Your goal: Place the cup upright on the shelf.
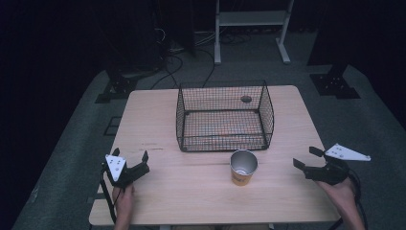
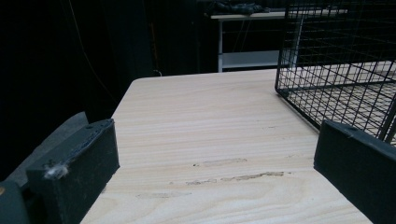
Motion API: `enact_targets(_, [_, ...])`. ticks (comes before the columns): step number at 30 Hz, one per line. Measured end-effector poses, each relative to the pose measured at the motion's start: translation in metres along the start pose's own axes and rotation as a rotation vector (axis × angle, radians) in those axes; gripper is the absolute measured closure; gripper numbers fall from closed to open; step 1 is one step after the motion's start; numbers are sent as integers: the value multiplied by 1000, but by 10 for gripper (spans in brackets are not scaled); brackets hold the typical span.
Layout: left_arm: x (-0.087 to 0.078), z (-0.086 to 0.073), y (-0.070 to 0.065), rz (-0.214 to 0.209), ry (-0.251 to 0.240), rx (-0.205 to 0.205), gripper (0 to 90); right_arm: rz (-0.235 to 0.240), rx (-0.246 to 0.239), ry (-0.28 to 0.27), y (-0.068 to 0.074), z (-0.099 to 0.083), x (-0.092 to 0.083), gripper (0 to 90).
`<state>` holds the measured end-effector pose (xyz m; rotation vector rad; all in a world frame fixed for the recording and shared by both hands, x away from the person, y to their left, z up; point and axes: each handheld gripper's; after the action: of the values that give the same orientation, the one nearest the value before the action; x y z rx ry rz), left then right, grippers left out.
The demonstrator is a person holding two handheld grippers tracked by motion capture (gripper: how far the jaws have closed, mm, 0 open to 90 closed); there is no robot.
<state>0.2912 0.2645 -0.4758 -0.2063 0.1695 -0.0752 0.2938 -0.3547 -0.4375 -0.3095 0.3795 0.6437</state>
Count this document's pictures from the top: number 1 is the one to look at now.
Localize metal cup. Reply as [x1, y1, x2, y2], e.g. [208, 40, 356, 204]
[229, 149, 259, 187]

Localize person's left hand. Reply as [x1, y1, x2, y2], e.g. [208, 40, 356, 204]
[111, 184, 136, 222]

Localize black wire mesh basket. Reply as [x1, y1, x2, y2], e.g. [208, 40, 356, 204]
[175, 80, 276, 153]

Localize black floor cables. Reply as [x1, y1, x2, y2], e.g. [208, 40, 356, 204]
[149, 28, 253, 91]

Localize black metal stand base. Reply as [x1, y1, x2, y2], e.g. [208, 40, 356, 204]
[94, 71, 139, 104]
[308, 63, 362, 101]

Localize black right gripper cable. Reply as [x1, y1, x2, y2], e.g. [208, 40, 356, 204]
[328, 169, 370, 230]

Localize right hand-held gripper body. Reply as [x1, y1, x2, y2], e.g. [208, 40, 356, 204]
[304, 143, 372, 187]

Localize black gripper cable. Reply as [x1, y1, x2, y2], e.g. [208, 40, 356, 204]
[100, 162, 118, 224]
[328, 169, 370, 230]

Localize white metal desk frame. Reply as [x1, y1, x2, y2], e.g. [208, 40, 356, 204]
[214, 0, 295, 66]

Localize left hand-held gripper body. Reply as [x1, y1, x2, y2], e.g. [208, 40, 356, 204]
[101, 154, 151, 189]

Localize black rectangular floor frame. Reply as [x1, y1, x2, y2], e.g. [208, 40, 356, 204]
[102, 116, 123, 137]

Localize person's right hand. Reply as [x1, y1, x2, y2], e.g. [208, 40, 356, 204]
[315, 177, 357, 213]

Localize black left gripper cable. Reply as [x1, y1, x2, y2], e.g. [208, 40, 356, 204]
[100, 162, 118, 224]

